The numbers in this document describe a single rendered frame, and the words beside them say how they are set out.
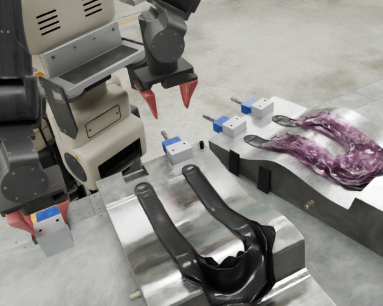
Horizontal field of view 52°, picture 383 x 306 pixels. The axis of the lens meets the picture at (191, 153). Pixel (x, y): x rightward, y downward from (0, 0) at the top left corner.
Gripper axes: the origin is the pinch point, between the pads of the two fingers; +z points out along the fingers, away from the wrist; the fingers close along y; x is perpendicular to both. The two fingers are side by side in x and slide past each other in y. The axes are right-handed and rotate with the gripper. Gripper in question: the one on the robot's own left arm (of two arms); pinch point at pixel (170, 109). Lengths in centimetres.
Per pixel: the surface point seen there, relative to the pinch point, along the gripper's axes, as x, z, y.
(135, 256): -21.7, 12.2, -17.5
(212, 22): 282, 94, 146
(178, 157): -2.2, 10.9, -0.9
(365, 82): 109, 97, 175
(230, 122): 5.6, 12.8, 16.4
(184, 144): 0.2, 9.9, 1.8
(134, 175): 1.6, 14.2, -10.5
